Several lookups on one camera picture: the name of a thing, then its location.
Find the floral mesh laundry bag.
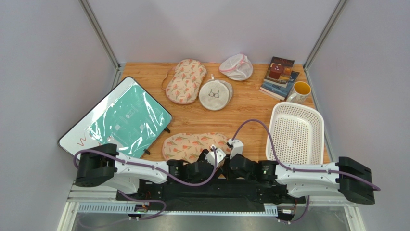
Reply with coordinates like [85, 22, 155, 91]
[162, 59, 207, 104]
[162, 132, 231, 163]

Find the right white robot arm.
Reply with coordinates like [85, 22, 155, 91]
[226, 154, 381, 205]

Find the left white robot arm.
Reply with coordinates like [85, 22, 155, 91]
[73, 144, 226, 194]

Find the white perforated plastic basket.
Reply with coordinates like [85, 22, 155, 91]
[265, 102, 324, 165]

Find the round white mesh bag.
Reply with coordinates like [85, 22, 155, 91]
[198, 74, 233, 111]

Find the teal sheet in plastic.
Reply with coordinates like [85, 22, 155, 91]
[88, 84, 172, 158]

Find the bottom blue book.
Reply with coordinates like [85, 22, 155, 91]
[259, 71, 300, 101]

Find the white drawing board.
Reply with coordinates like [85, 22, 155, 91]
[58, 76, 173, 157]

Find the white pink-trimmed mesh bag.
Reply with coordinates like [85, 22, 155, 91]
[219, 53, 254, 81]

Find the white yellow-inside mug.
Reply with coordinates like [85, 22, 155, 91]
[285, 81, 311, 104]

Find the top book dark cover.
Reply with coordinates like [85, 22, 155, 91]
[264, 56, 295, 87]

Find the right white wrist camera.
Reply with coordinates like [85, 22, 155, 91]
[227, 139, 244, 159]

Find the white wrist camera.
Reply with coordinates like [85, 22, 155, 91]
[227, 139, 244, 159]
[205, 145, 226, 168]

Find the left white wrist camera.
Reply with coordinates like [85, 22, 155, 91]
[205, 145, 226, 168]

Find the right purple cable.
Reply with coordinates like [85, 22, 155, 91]
[231, 119, 382, 224]

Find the aluminium frame rail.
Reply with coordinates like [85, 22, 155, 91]
[58, 186, 365, 231]

